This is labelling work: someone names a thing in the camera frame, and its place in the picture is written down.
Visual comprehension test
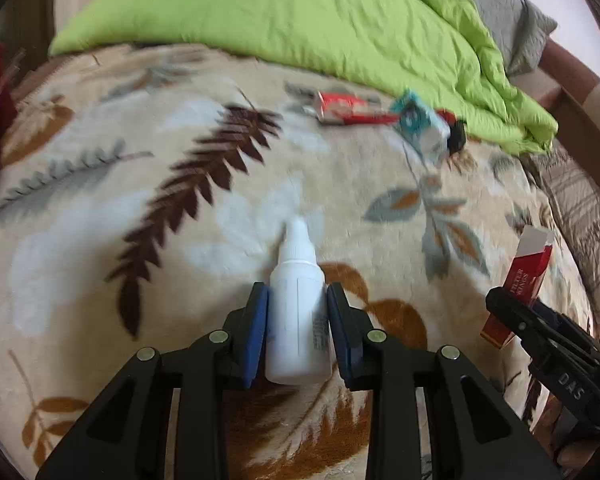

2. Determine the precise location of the striped brown pillow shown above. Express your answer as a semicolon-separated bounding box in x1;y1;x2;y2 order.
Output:
521;143;600;336

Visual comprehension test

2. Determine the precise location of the red cigarette pack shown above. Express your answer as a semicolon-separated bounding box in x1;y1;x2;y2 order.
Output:
480;226;554;349

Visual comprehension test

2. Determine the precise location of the green duvet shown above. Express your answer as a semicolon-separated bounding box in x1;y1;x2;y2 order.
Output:
50;0;558;155

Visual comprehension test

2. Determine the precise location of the white dropper bottle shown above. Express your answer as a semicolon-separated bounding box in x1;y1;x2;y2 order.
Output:
265;217;332;386

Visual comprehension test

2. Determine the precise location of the teal small packet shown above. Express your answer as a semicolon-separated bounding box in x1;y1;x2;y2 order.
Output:
389;90;451;164

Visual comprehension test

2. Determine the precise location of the black red wrapper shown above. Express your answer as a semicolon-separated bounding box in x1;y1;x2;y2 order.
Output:
436;108;467;155

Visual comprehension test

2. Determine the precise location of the grey quilted pillow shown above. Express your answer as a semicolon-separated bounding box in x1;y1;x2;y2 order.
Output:
474;0;557;76

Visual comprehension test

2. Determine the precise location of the leaf pattern fleece blanket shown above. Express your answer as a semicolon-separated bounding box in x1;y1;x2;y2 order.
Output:
0;46;555;478

